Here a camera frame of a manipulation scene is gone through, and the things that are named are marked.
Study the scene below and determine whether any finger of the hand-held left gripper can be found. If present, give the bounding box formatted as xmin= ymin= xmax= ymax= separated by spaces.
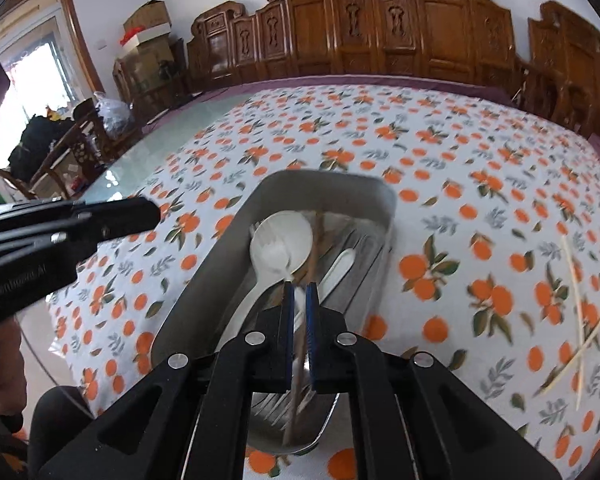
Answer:
xmin=62 ymin=196 xmax=161 ymax=242
xmin=40 ymin=227 xmax=112 ymax=263

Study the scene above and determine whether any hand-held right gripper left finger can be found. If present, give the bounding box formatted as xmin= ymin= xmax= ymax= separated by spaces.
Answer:
xmin=37 ymin=281 xmax=297 ymax=480

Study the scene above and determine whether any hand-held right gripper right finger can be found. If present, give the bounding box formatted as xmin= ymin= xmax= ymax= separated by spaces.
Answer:
xmin=305 ymin=281 xmax=563 ymax=480

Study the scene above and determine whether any brown wooden chopstick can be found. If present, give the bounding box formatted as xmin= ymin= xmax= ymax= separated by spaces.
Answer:
xmin=283 ymin=211 xmax=327 ymax=448

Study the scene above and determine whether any white plastic fork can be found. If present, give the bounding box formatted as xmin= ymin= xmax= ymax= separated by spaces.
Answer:
xmin=265 ymin=237 xmax=296 ymax=282

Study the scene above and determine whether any stainless steel tray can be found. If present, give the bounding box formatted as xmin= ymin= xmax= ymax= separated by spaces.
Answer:
xmin=150 ymin=170 xmax=399 ymax=457

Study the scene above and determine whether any large white plastic spoon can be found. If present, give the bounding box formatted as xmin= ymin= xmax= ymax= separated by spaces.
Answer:
xmin=224 ymin=211 xmax=314 ymax=350

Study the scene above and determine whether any person's left hand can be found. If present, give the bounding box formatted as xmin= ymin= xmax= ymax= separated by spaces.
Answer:
xmin=0 ymin=317 xmax=28 ymax=416

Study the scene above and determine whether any wooden chair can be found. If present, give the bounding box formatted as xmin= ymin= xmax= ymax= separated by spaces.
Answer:
xmin=0 ymin=100 xmax=112 ymax=200

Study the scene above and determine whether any clear plastic bag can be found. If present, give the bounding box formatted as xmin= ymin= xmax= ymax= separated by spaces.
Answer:
xmin=93 ymin=91 xmax=134 ymax=137

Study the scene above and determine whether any black bag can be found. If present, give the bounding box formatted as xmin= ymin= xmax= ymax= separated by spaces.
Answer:
xmin=7 ymin=114 xmax=77 ymax=182

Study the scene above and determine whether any person's leg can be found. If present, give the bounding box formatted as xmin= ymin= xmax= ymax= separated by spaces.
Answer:
xmin=27 ymin=384 xmax=104 ymax=480

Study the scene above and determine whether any wooden framed window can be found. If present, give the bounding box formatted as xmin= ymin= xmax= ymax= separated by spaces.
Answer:
xmin=0 ymin=0 xmax=105 ymax=128

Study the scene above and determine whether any red and white box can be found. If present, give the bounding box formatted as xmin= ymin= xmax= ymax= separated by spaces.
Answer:
xmin=118 ymin=22 xmax=174 ymax=59

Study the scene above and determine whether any brown cardboard box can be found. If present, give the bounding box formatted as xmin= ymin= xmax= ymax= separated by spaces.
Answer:
xmin=123 ymin=0 xmax=172 ymax=36

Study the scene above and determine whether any orange print tablecloth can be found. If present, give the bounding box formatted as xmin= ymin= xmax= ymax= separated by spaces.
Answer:
xmin=47 ymin=85 xmax=600 ymax=480

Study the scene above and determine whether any light bamboo chopstick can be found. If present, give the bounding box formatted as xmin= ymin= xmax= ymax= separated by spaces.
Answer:
xmin=541 ymin=295 xmax=600 ymax=396
xmin=560 ymin=236 xmax=585 ymax=407

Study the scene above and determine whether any carved wooden bench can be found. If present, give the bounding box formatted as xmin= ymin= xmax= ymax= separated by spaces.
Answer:
xmin=186 ymin=0 xmax=520 ymax=92

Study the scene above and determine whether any carved wooden armchair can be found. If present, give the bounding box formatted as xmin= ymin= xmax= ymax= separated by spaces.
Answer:
xmin=517 ymin=1 xmax=600 ymax=137

